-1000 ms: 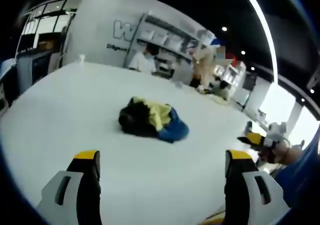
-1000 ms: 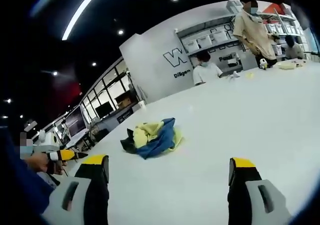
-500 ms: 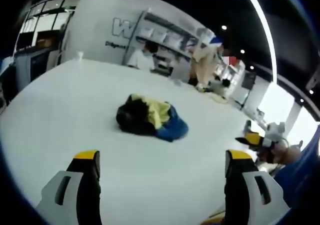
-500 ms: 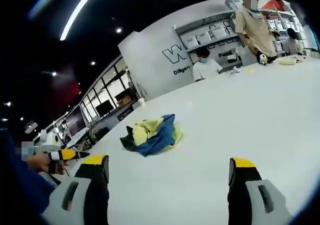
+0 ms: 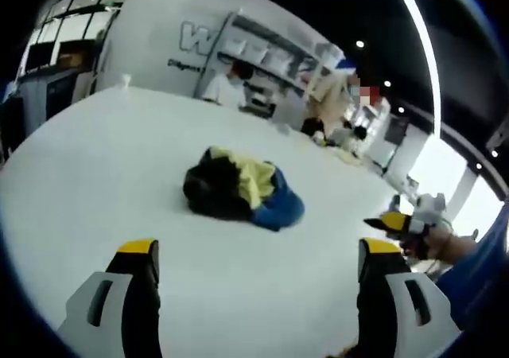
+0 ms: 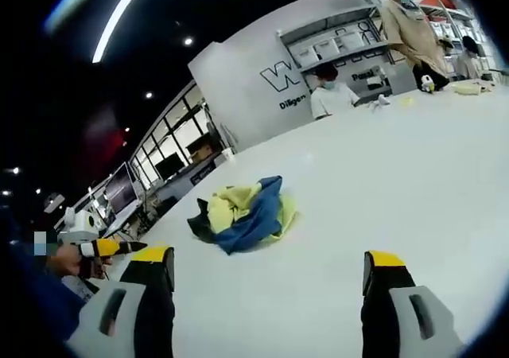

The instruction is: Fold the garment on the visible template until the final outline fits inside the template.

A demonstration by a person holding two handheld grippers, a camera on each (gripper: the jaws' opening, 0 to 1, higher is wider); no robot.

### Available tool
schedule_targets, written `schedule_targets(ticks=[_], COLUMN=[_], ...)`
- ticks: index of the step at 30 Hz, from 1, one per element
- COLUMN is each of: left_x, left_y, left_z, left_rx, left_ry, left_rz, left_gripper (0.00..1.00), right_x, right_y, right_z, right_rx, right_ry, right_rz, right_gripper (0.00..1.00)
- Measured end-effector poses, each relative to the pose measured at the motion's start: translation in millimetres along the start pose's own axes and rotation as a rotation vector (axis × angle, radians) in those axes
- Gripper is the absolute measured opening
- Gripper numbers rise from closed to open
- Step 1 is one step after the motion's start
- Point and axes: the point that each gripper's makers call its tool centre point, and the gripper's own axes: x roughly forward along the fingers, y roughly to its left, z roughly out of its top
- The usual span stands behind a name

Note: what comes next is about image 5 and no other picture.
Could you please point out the small white table stand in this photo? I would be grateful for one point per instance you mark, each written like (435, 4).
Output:
(126, 80)

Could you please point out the dark cabinet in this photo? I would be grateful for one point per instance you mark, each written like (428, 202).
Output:
(55, 87)

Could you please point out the person's right hand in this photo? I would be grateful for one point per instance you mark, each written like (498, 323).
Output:
(433, 246)

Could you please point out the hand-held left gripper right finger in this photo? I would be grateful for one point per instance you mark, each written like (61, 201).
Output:
(401, 294)

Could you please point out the yellow black blue garment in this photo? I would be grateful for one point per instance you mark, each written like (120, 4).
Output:
(242, 191)

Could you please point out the white storage shelf rack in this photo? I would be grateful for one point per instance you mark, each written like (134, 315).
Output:
(274, 55)

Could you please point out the large window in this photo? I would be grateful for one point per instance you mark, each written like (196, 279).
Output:
(71, 20)

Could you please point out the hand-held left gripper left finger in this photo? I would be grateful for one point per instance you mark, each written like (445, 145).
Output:
(91, 294)

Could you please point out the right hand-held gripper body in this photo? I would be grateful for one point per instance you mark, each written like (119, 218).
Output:
(427, 211)

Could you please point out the long ceiling light strip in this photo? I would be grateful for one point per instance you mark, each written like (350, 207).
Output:
(421, 43)

